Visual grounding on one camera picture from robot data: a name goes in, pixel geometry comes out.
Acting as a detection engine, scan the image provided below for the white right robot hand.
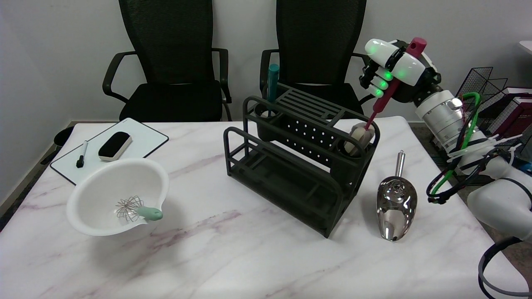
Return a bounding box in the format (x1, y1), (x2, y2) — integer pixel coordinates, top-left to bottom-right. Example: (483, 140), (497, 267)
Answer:
(360, 39), (441, 104)

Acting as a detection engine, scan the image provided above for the pink sponge bottle brush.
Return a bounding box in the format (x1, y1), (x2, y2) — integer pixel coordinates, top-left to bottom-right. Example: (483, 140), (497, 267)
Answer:
(343, 37), (428, 157)

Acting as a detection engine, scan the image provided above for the black kitchen storage rack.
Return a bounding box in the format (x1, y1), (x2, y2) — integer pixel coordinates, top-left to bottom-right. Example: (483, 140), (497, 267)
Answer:
(224, 83), (380, 238)

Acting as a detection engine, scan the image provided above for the black mesh office chair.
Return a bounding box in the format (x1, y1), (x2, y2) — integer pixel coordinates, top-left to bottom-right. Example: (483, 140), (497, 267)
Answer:
(260, 0), (379, 116)
(103, 0), (232, 122)

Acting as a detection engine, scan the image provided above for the dark red book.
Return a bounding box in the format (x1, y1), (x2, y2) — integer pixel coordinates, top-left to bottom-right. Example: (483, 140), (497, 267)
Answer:
(493, 94), (532, 137)

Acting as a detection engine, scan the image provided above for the metal scoop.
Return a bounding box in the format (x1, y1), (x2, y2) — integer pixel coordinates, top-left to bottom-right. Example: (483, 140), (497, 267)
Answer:
(377, 150), (417, 242)

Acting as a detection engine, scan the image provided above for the black whiteboard eraser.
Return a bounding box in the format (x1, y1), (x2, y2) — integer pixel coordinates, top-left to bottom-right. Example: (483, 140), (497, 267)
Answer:
(98, 132), (133, 162)

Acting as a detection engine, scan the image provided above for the small whiteboard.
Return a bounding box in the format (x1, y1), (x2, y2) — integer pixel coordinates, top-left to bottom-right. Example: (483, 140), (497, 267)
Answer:
(50, 118), (170, 186)

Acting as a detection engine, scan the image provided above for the white mixing bowl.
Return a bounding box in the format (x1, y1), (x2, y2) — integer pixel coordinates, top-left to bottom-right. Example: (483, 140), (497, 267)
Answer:
(66, 158), (170, 237)

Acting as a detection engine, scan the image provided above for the black marker pen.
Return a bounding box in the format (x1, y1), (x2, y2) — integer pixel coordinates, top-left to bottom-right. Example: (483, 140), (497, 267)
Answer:
(76, 141), (89, 169)

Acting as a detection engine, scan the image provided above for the black round floor object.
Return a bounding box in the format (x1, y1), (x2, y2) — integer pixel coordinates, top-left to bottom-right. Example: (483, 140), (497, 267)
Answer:
(54, 126), (75, 147)

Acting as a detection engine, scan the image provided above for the green robot cable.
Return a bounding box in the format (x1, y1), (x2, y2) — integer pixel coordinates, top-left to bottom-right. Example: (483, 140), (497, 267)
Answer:
(431, 92), (481, 196)

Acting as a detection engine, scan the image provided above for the black wire book rack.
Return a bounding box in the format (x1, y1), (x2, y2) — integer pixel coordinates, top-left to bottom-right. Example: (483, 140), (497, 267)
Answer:
(431, 67), (532, 186)

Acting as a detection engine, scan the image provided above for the teal handled utensil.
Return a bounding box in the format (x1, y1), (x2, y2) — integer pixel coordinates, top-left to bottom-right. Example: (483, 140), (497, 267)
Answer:
(268, 64), (280, 118)

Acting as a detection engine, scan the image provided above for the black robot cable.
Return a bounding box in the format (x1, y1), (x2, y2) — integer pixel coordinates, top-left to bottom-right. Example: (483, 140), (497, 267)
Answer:
(426, 96), (503, 205)

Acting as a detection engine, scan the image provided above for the green handled wire whisk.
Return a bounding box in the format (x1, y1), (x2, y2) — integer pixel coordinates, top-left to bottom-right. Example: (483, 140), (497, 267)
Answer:
(115, 196), (164, 223)

